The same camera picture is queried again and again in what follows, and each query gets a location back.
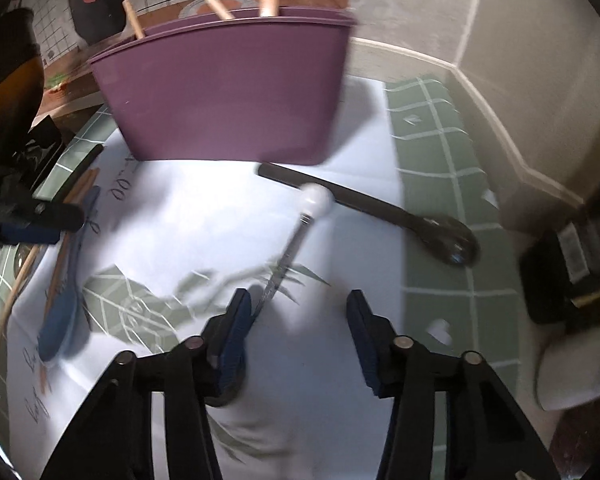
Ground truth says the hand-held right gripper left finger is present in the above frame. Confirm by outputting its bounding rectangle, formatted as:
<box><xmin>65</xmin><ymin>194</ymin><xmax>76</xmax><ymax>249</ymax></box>
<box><xmin>40</xmin><ymin>287</ymin><xmax>253</xmax><ymax>480</ymax></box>

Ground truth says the metal spoon with white ball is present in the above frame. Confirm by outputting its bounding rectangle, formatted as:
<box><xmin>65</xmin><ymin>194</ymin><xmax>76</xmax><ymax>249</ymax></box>
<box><xmin>205</xmin><ymin>182</ymin><xmax>337</xmax><ymax>408</ymax></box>

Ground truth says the black spoon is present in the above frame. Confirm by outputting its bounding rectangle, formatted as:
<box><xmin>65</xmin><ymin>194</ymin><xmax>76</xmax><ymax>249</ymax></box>
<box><xmin>257</xmin><ymin>161</ymin><xmax>481</xmax><ymax>267</ymax></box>
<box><xmin>60</xmin><ymin>144</ymin><xmax>105</xmax><ymax>176</ymax></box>

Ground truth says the blue spoon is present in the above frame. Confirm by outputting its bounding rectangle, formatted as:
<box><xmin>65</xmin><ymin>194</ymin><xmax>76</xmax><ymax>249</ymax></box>
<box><xmin>36</xmin><ymin>185</ymin><xmax>101</xmax><ymax>366</ymax></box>

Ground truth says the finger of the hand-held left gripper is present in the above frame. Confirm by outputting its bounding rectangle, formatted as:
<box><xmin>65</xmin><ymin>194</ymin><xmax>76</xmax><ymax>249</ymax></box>
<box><xmin>0</xmin><ymin>221</ymin><xmax>62</xmax><ymax>247</ymax></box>
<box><xmin>0</xmin><ymin>187</ymin><xmax>87</xmax><ymax>233</ymax></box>

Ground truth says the green and white tablecloth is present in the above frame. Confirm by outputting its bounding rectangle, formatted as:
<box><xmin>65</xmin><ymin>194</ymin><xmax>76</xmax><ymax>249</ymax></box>
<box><xmin>0</xmin><ymin>77</ymin><xmax>521</xmax><ymax>480</ymax></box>

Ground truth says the salt shaker with teal cap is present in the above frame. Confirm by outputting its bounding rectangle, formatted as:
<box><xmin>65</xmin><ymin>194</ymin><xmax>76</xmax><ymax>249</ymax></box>
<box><xmin>535</xmin><ymin>332</ymin><xmax>600</xmax><ymax>411</ymax></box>

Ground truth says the purple plastic container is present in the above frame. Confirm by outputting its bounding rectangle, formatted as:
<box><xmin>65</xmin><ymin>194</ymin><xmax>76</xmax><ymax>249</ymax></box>
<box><xmin>87</xmin><ymin>5</ymin><xmax>358</xmax><ymax>166</ymax></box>

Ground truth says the dark soy sauce bottle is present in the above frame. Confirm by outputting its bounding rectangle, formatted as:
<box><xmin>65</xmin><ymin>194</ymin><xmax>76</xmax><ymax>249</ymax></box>
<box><xmin>520</xmin><ymin>205</ymin><xmax>600</xmax><ymax>326</ymax></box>

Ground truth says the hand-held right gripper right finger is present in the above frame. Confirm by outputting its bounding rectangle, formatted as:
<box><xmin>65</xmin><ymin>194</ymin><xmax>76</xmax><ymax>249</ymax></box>
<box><xmin>346</xmin><ymin>289</ymin><xmax>561</xmax><ymax>480</ymax></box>

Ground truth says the black gas stove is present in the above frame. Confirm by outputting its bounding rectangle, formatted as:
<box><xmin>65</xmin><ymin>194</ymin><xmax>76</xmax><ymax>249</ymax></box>
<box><xmin>10</xmin><ymin>115</ymin><xmax>68</xmax><ymax>196</ymax></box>

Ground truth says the black wok with orange handle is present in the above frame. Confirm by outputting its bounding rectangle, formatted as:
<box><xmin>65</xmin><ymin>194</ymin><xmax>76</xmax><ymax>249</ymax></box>
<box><xmin>0</xmin><ymin>7</ymin><xmax>46</xmax><ymax>176</ymax></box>

